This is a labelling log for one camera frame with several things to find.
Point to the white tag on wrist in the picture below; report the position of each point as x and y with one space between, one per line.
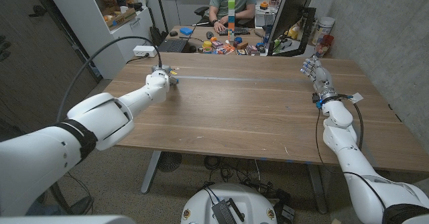
357 98

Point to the black computer monitor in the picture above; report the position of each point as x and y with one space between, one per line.
291 9

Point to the cardboard box with items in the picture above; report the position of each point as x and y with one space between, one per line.
120 19

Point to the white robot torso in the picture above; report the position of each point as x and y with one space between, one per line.
201 207

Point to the yellow bottle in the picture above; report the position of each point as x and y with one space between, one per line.
292 33

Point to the grey computer mouse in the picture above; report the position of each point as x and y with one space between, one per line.
210 35

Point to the operator black gloved hand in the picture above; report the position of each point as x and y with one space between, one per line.
4 48

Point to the white shelf cabinet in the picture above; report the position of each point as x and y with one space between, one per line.
83 16

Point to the black electronics box on torso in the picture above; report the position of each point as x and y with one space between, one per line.
223 212

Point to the colourful stacked block tower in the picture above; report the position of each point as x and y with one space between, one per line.
231 16

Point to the black computer mouse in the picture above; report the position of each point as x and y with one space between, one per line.
173 33

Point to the black keyboard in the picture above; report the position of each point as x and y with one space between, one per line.
239 31

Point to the black laptop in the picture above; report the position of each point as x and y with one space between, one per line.
172 45

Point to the white power strip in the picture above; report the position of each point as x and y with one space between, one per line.
144 51

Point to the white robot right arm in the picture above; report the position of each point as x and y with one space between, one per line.
348 150

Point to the grey table leg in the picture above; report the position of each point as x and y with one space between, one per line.
150 173
316 190

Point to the white canister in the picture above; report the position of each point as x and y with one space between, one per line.
324 26

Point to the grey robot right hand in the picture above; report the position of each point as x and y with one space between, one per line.
321 78

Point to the yellow round container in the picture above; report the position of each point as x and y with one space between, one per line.
207 44

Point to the black office chair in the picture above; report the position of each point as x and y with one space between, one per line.
201 12

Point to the standing operator in jeans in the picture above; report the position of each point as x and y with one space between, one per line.
80 205

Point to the blue box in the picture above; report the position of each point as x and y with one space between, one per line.
186 31

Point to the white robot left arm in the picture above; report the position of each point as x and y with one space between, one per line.
100 116

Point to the round black floor fan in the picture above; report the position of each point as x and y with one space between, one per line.
169 162

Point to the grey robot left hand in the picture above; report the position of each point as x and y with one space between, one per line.
164 69

